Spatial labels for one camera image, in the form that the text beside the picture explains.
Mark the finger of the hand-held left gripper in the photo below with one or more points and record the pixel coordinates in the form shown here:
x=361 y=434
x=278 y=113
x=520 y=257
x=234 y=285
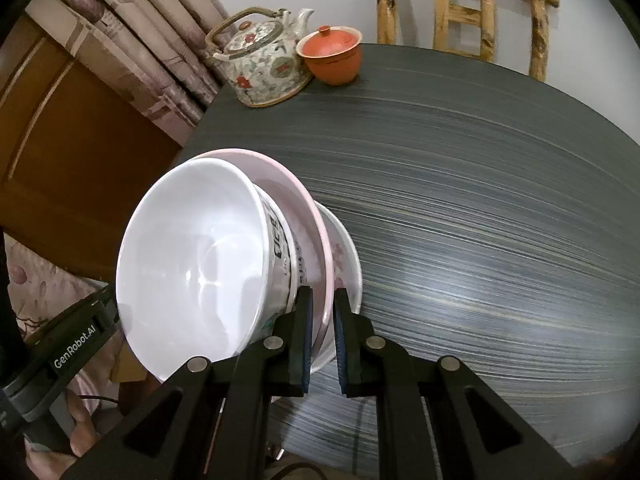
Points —
x=107 y=310

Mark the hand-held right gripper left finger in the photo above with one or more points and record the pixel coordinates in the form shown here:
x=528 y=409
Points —
x=305 y=340

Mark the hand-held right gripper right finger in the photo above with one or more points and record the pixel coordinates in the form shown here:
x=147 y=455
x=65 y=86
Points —
x=341 y=340

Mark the white plate with pink flowers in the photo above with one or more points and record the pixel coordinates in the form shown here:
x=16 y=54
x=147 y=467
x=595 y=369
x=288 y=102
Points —
x=347 y=270

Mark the white bowl with pink base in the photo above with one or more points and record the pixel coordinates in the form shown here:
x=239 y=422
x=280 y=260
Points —
x=200 y=260

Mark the large pink bowl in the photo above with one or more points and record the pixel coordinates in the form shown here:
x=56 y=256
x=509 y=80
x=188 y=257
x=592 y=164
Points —
x=300 y=195

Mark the person's left hand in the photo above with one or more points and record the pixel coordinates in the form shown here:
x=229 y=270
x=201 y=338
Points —
x=82 y=420

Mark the pink floral cloth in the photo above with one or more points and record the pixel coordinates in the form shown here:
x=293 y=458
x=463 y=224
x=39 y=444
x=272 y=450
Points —
x=40 y=285

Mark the brown wooden door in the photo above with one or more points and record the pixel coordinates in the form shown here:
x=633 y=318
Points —
x=75 y=170

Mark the floral ceramic teapot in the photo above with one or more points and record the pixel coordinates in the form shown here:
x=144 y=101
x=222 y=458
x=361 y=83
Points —
x=265 y=70

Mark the orange lidded tea cup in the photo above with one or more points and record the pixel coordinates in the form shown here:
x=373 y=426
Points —
x=332 y=62

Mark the beige patterned curtain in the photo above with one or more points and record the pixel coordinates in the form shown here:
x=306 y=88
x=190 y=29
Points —
x=125 y=25

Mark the wooden bamboo chair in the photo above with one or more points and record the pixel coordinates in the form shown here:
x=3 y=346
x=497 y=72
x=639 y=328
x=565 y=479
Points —
x=385 y=5

